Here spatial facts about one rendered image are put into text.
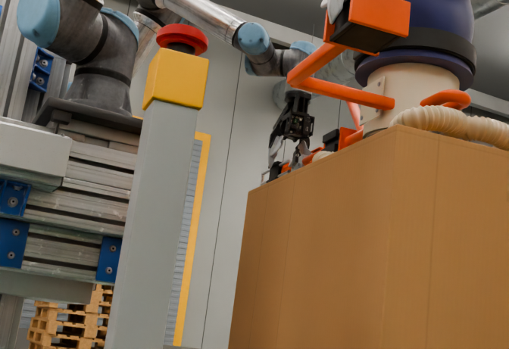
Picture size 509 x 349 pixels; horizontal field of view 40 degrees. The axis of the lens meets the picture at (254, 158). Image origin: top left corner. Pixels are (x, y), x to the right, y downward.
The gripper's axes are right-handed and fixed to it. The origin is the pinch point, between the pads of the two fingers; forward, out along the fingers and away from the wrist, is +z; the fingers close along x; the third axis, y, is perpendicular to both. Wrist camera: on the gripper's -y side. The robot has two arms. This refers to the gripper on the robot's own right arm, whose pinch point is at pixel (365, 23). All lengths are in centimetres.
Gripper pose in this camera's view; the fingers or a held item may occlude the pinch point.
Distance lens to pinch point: 97.4
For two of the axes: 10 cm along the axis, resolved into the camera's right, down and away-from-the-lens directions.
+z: -1.3, 9.6, -2.5
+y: -3.4, 1.9, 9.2
